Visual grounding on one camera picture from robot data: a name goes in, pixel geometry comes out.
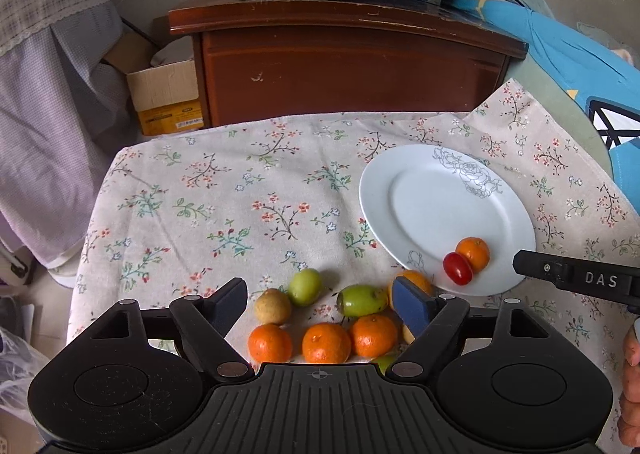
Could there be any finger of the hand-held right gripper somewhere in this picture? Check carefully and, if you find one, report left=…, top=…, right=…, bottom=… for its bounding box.
left=512, top=249, right=640, bottom=315

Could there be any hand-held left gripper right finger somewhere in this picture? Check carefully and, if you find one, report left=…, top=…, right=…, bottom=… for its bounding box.
left=386, top=275, right=551, bottom=381

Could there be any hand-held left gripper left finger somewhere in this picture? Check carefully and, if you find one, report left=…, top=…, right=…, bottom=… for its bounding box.
left=92, top=277, right=256, bottom=382

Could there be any tangerine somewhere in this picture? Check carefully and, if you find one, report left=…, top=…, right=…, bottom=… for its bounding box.
left=456, top=237, right=491, bottom=273
left=302, top=323, right=352, bottom=364
left=350, top=314, right=399, bottom=359
left=388, top=270, right=435, bottom=311
left=248, top=323, right=293, bottom=363

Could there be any red cherry tomato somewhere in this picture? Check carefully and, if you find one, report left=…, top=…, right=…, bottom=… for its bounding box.
left=443, top=252, right=474, bottom=284

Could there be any white plate with rose print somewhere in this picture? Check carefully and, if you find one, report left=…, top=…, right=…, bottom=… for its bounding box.
left=359, top=144, right=537, bottom=297

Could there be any person's right hand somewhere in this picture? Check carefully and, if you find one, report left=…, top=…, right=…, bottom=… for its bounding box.
left=619, top=327, right=640, bottom=447

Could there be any floral tablecloth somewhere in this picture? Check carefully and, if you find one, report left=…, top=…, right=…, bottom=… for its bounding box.
left=66, top=78, right=640, bottom=454

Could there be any grey-green bed sheet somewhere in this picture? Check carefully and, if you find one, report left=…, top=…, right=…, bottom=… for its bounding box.
left=507, top=52, right=618, bottom=180

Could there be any clear plastic bag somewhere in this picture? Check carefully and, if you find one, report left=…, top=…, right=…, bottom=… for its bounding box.
left=0, top=327, right=51, bottom=430

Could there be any blue printed blanket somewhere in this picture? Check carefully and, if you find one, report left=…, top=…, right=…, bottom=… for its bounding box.
left=447, top=0, right=640, bottom=215

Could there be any open cardboard box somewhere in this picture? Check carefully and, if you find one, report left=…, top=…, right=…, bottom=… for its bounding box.
left=102, top=29, right=206, bottom=136

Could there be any brown wooden nightstand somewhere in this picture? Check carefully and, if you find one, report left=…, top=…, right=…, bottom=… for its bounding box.
left=168, top=0, right=529, bottom=127

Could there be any checked bed sheet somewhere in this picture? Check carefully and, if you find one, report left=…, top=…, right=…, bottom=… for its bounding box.
left=0, top=0, right=136, bottom=270

